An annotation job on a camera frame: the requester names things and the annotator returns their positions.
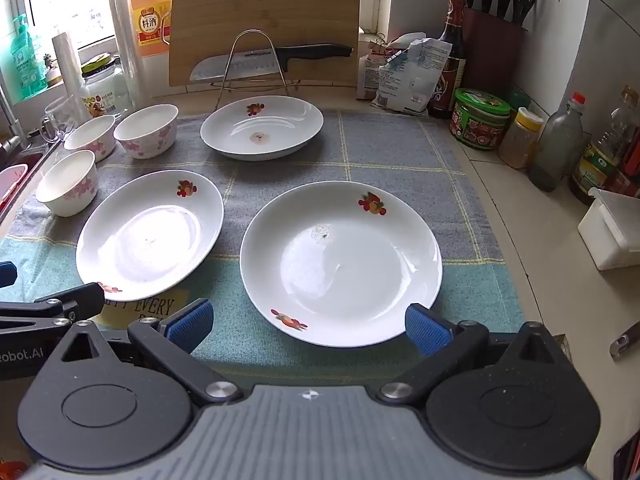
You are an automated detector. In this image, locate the clear printed plastic bag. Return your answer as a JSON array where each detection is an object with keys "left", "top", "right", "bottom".
[{"left": 370, "top": 32, "right": 453, "bottom": 117}]

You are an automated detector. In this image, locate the bamboo cutting board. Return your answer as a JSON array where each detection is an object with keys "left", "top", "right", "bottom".
[{"left": 168, "top": 0, "right": 362, "bottom": 88}]

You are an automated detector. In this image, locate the yellow-lidded spice jar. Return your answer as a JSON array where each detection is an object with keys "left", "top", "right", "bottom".
[{"left": 498, "top": 107, "right": 544, "bottom": 169}]

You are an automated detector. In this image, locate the red and white food bag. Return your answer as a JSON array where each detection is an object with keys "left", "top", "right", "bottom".
[{"left": 356, "top": 35, "right": 401, "bottom": 101}]

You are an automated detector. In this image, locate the white fruit-print plate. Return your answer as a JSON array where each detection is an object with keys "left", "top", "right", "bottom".
[
  {"left": 76, "top": 170, "right": 225, "bottom": 302},
  {"left": 240, "top": 181, "right": 444, "bottom": 348},
  {"left": 200, "top": 95, "right": 325, "bottom": 162}
]

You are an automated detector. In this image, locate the green dish soap bottle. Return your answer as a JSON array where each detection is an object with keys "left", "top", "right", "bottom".
[{"left": 10, "top": 14, "right": 46, "bottom": 101}]

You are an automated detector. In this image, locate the cooking oil bottle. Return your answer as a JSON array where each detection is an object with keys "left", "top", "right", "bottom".
[{"left": 567, "top": 85, "right": 640, "bottom": 206}]

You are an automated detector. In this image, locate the dark red knife block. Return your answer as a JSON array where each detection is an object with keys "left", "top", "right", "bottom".
[{"left": 462, "top": 7, "right": 528, "bottom": 106}]

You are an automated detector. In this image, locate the metal wire rack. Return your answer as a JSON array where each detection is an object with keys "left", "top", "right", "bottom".
[{"left": 210, "top": 30, "right": 301, "bottom": 110}]

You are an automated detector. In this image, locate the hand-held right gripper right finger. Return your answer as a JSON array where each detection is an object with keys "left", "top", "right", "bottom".
[{"left": 376, "top": 302, "right": 571, "bottom": 406}]

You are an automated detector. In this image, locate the plastic wrap roll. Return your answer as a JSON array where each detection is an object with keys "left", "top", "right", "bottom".
[{"left": 51, "top": 31, "right": 83, "bottom": 106}]

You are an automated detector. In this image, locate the glass jar with green lid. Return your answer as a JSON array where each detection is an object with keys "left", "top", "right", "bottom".
[{"left": 80, "top": 55, "right": 135, "bottom": 117}]

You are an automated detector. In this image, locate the orange cooking wine bottle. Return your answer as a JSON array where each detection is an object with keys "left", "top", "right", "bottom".
[{"left": 130, "top": 0, "right": 175, "bottom": 58}]

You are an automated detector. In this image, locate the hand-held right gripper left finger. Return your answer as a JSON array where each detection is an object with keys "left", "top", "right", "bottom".
[{"left": 59, "top": 299, "right": 240, "bottom": 408}]

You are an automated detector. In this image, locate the dark soy sauce bottle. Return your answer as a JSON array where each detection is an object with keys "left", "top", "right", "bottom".
[{"left": 427, "top": 0, "right": 467, "bottom": 120}]

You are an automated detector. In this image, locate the white pink-flower bowl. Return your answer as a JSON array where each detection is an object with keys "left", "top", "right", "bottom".
[
  {"left": 64, "top": 115, "right": 120, "bottom": 163},
  {"left": 35, "top": 150, "right": 97, "bottom": 218},
  {"left": 114, "top": 104, "right": 180, "bottom": 160}
]

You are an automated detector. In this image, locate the brown-handled utensil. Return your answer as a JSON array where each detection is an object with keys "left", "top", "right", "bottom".
[{"left": 609, "top": 322, "right": 640, "bottom": 361}]

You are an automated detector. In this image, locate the red object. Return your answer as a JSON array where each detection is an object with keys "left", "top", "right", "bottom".
[{"left": 612, "top": 435, "right": 640, "bottom": 480}]

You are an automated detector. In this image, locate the glass bottle with red cap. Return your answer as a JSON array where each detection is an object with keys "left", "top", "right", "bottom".
[{"left": 527, "top": 92, "right": 587, "bottom": 193}]

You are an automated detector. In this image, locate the white seasoning box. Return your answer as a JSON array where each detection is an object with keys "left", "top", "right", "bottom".
[{"left": 577, "top": 187, "right": 640, "bottom": 272}]

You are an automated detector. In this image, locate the black-handled santoku knife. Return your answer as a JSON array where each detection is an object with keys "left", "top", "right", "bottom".
[{"left": 189, "top": 43, "right": 354, "bottom": 82}]

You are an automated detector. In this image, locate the clear glass mug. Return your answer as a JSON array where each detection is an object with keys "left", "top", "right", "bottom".
[{"left": 39, "top": 95, "right": 86, "bottom": 143}]

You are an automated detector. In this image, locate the small plant figurine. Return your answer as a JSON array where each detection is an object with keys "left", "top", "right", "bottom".
[{"left": 42, "top": 52, "right": 63, "bottom": 86}]

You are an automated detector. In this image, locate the red basin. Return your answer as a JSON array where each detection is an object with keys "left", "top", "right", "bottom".
[{"left": 0, "top": 162, "right": 30, "bottom": 221}]

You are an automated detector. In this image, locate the grey and teal checked mat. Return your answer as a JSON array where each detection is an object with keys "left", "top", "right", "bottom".
[{"left": 0, "top": 110, "right": 526, "bottom": 376}]

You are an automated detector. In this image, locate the stainless steel sink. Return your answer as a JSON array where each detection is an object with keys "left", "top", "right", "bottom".
[{"left": 0, "top": 135, "right": 53, "bottom": 226}]

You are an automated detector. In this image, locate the green-lidded sauce tub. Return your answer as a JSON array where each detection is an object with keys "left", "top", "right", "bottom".
[{"left": 449, "top": 88, "right": 512, "bottom": 152}]

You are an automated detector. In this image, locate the metal faucet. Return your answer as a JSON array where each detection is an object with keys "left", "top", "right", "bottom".
[{"left": 0, "top": 85, "right": 23, "bottom": 161}]

